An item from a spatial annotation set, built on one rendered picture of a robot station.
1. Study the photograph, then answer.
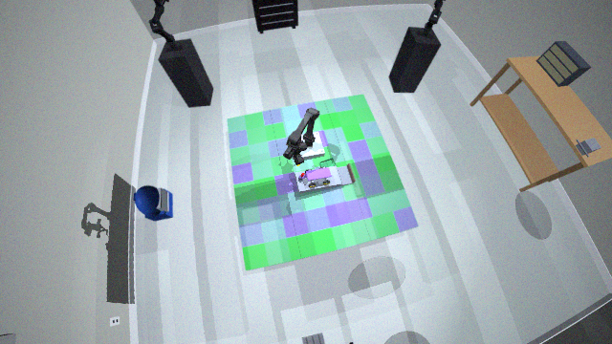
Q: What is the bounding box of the purple wheeled trolley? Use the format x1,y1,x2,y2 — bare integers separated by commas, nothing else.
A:
299,166,332,187

